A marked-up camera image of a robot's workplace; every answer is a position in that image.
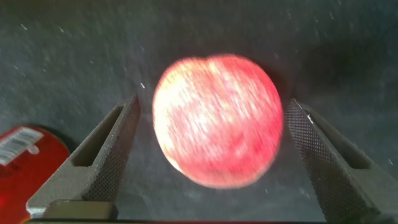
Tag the red apple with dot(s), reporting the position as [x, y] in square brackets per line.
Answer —
[217, 121]

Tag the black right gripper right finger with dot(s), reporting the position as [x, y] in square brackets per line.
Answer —
[335, 174]

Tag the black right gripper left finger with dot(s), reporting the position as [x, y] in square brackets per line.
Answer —
[81, 183]

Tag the red cola can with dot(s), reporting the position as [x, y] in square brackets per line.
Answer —
[28, 174]

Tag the black felt table cloth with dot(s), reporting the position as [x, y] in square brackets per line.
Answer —
[93, 46]

